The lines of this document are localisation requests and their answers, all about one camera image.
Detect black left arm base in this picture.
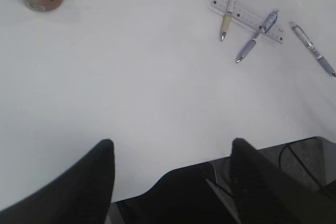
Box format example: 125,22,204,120
117,162,238,223

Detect blue clip pen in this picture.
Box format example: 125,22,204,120
235,9,278,63

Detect white grey grip pen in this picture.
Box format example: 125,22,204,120
289,22,335,77

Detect black cable under table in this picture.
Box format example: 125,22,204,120
278,141,336,198

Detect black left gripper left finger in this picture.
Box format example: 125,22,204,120
1,140,115,223

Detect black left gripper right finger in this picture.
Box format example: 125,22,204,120
229,138,335,223

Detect clear plastic ruler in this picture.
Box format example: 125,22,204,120
211,0,285,44

